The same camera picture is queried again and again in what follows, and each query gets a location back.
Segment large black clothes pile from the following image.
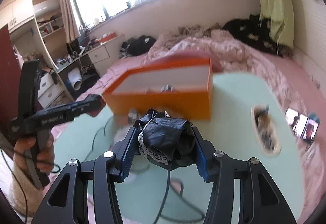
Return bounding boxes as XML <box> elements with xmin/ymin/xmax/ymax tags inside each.
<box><xmin>221</xmin><ymin>14</ymin><xmax>286</xmax><ymax>58</ymax></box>

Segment pink bed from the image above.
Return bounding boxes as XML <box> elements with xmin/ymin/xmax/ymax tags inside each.
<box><xmin>76</xmin><ymin>56</ymin><xmax>326</xmax><ymax>224</ymax></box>

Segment white drawer cabinet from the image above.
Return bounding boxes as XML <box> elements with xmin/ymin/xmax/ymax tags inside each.
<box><xmin>88</xmin><ymin>34</ymin><xmax>125</xmax><ymax>69</ymax></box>

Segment small black clothes pile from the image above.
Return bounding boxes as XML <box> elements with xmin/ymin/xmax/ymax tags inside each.
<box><xmin>120</xmin><ymin>35</ymin><xmax>156</xmax><ymax>58</ymax></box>

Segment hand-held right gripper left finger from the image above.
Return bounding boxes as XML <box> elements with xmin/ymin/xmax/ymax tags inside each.
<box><xmin>31</xmin><ymin>127</ymin><xmax>139</xmax><ymax>224</ymax></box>

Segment white slatted wall panel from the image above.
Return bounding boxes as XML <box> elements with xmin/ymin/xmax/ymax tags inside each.
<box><xmin>293</xmin><ymin>0</ymin><xmax>326</xmax><ymax>84</ymax></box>

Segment flat orange box lid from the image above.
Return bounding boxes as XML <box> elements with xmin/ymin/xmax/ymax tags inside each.
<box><xmin>98</xmin><ymin>33</ymin><xmax>117</xmax><ymax>44</ymax></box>

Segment white bookshelf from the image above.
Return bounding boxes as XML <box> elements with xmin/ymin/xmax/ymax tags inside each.
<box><xmin>0</xmin><ymin>0</ymin><xmax>67</xmax><ymax>72</ymax></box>

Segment black lace cloth bundle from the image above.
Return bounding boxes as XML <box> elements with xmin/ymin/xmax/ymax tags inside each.
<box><xmin>132</xmin><ymin>108</ymin><xmax>200</xmax><ymax>171</ymax></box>

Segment person's left forearm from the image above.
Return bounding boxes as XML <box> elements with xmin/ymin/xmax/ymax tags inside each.
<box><xmin>10</xmin><ymin>160</ymin><xmax>39</xmax><ymax>217</ymax></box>

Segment pink floral blanket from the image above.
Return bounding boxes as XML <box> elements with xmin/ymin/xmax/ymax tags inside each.
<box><xmin>148</xmin><ymin>28</ymin><xmax>293</xmax><ymax>102</ymax></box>

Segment candy wrappers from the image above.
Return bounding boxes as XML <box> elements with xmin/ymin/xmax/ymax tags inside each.
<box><xmin>255</xmin><ymin>104</ymin><xmax>277</xmax><ymax>150</ymax></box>

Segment smartphone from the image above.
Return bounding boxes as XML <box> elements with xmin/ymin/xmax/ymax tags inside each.
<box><xmin>284</xmin><ymin>108</ymin><xmax>319</xmax><ymax>143</ymax></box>

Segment person's left hand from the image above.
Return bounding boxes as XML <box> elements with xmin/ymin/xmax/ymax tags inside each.
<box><xmin>14</xmin><ymin>134</ymin><xmax>55</xmax><ymax>173</ymax></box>

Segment dark red door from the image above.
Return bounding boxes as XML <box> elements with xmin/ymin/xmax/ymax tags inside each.
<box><xmin>0</xmin><ymin>24</ymin><xmax>24</xmax><ymax>138</ymax></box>

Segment white roll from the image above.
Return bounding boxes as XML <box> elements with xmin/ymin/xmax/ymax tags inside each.
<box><xmin>67</xmin><ymin>67</ymin><xmax>84</xmax><ymax>89</ymax></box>

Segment orange cardboard box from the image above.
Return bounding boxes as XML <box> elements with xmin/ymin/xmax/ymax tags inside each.
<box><xmin>101</xmin><ymin>57</ymin><xmax>214</xmax><ymax>120</ymax></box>

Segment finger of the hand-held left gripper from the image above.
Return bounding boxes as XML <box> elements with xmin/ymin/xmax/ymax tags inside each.
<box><xmin>73</xmin><ymin>95</ymin><xmax>107</xmax><ymax>118</ymax></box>

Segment green cartoon desktop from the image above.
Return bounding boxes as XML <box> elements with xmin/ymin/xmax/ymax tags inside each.
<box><xmin>50</xmin><ymin>71</ymin><xmax>306</xmax><ymax>224</ymax></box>

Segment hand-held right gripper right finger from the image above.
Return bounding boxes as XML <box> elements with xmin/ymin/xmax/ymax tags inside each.
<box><xmin>191</xmin><ymin>126</ymin><xmax>297</xmax><ymax>224</ymax></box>

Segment beige curtain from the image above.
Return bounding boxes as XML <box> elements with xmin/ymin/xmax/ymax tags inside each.
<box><xmin>55</xmin><ymin>0</ymin><xmax>80</xmax><ymax>44</ymax></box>

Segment cluttered side desk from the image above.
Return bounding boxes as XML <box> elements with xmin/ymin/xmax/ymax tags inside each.
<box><xmin>53</xmin><ymin>43</ymin><xmax>102</xmax><ymax>74</ymax></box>

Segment beige clothes pile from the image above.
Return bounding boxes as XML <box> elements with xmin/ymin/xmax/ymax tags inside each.
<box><xmin>178</xmin><ymin>24</ymin><xmax>222</xmax><ymax>36</ymax></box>

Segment white storage drawers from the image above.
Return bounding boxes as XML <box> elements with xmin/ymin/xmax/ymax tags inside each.
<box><xmin>37</xmin><ymin>71</ymin><xmax>67</xmax><ymax>109</ymax></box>

